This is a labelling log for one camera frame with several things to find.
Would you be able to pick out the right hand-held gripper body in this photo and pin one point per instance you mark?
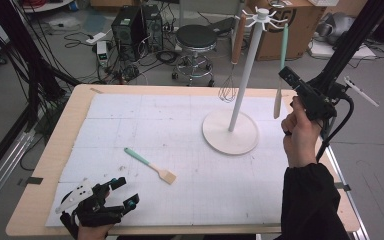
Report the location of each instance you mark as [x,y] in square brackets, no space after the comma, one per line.
[316,101]

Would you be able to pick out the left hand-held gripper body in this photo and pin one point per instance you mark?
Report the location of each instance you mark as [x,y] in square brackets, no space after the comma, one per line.
[96,210]

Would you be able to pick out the mint and cream silicone spatula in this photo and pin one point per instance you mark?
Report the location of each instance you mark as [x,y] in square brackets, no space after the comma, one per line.
[283,50]

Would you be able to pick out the mint and cream silicone brush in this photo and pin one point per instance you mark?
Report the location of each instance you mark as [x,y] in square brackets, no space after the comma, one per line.
[166,175]

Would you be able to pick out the white utensil stand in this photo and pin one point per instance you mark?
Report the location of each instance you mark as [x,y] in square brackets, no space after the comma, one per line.
[220,136]

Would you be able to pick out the person's left hand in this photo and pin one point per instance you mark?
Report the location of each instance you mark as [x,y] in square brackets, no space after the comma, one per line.
[93,233]

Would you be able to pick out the person's right hand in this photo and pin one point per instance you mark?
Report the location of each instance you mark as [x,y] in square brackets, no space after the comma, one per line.
[301,140]

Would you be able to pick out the cardboard box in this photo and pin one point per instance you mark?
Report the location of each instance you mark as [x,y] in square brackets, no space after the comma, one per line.
[300,40]

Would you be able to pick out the grey bag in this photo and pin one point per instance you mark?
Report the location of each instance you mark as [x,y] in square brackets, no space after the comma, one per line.
[336,25]

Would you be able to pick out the white foam mat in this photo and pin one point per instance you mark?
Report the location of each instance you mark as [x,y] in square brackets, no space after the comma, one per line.
[166,126]

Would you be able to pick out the black round stool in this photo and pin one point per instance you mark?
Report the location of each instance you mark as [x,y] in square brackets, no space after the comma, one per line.
[196,36]

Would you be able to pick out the small white device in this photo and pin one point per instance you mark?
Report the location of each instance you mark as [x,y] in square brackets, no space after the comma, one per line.
[102,53]

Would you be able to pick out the black computer tower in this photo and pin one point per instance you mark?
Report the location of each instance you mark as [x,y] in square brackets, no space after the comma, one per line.
[154,26]
[126,33]

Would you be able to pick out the white power strip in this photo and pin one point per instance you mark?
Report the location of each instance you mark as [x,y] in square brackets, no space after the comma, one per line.
[96,37]

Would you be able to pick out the black metal frame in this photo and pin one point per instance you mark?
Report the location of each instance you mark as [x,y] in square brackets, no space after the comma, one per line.
[353,40]

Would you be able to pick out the silver metal rail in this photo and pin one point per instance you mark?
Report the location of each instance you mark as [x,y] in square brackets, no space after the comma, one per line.
[3,173]

